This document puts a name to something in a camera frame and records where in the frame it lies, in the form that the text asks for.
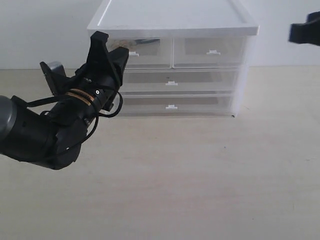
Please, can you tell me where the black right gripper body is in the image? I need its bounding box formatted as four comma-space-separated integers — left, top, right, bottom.
288, 11, 320, 46

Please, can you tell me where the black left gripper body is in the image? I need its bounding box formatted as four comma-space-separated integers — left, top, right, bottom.
49, 63, 122, 125

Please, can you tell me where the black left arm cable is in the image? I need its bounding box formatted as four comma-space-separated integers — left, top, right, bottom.
24, 44, 125, 161

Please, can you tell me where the clear middle wide drawer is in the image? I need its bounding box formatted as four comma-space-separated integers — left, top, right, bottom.
120, 68, 242, 93

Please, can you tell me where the clear wide drawer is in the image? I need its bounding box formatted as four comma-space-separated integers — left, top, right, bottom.
120, 68, 242, 93
109, 93, 237, 118

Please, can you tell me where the white translucent drawer cabinet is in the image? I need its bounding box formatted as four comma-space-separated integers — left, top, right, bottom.
87, 0, 259, 117

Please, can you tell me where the clear bottom wide drawer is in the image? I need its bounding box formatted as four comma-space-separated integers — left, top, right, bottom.
109, 93, 237, 118

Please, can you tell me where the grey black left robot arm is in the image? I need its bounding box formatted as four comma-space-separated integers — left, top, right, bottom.
0, 31, 129, 170

